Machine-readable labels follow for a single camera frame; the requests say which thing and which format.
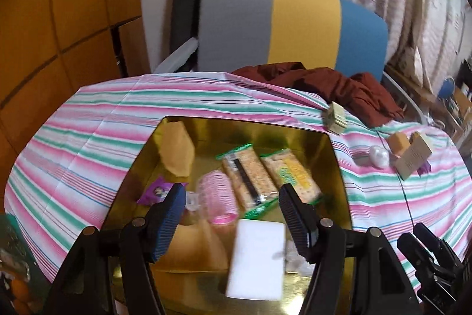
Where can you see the gold tin box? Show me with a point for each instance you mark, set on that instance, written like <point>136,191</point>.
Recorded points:
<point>204,292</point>

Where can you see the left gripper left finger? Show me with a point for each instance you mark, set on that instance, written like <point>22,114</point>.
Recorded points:
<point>161,222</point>

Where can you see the dark red cloth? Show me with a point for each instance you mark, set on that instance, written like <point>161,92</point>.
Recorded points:
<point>360,94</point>

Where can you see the pink hair roller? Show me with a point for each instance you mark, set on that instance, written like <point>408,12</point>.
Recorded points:
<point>217,199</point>

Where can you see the clear plastic wrap ball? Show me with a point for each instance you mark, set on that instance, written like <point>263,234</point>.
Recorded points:
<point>295,263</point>

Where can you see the small green white box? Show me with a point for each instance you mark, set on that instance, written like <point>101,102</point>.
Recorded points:
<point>334,118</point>

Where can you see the white foam sponge block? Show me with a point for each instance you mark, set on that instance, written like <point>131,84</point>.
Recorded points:
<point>257,267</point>

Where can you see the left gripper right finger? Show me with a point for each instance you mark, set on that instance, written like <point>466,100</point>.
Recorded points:
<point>301,220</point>

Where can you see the large tan sponge block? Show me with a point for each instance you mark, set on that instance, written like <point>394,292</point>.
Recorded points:
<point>194,248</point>

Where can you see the striped bed sheet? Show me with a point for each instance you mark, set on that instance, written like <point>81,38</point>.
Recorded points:
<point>68,175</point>

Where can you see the black padded bed post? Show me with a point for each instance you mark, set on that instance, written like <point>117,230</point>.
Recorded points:
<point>184,41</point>

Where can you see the purple snack packet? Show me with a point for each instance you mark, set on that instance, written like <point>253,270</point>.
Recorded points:
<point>156,192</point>

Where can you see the yellow sponge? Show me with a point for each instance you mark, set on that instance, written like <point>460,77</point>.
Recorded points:
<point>177,149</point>

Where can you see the cream cardboard box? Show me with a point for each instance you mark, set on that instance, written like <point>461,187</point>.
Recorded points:
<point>415,159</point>

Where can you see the cracker pack with yellow label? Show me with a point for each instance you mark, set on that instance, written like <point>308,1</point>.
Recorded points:
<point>285,168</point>

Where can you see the cracker pack with black label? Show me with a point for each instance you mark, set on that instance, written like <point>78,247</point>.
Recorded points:
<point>252,184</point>

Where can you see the small tan sponge cube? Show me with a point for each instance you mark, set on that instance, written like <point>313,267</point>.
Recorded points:
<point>398,143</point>

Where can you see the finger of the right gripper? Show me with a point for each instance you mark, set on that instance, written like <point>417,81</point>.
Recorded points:
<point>419,257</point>
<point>444,254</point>

